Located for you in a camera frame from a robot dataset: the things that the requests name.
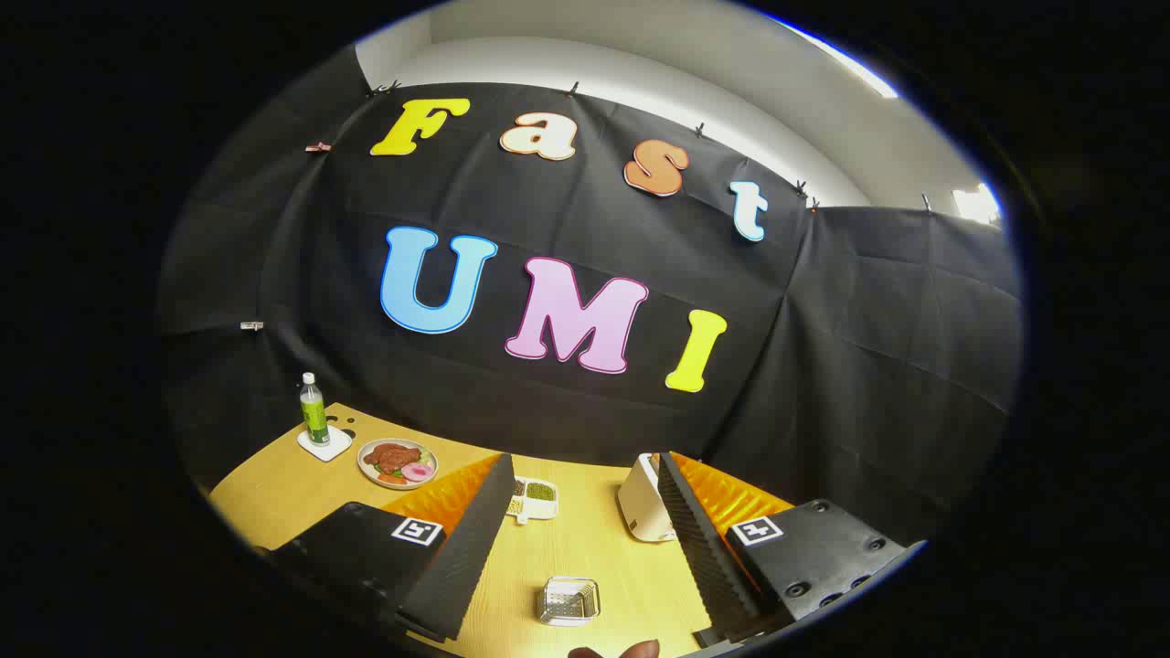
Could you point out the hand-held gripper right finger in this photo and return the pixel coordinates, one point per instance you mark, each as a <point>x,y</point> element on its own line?
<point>704,548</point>

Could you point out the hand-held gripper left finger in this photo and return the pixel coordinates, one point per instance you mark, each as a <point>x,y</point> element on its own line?
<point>462,548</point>

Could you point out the white toaster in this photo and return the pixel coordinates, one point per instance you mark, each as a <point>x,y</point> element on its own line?
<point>640,507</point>

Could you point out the pink ham slice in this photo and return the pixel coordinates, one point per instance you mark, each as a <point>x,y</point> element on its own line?
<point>418,472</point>

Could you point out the white divided bean tray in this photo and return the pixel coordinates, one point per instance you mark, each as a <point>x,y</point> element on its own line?
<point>539,493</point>

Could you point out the brown steak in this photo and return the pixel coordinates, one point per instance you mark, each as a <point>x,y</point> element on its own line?
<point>386,456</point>

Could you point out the beige plate of food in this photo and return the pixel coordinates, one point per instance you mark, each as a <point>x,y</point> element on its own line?
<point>370,471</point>

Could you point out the white square coaster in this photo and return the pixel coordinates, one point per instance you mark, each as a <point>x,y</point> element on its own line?
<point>336,448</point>

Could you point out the green drink bottle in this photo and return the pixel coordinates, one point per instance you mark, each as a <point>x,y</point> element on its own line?
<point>314,416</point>

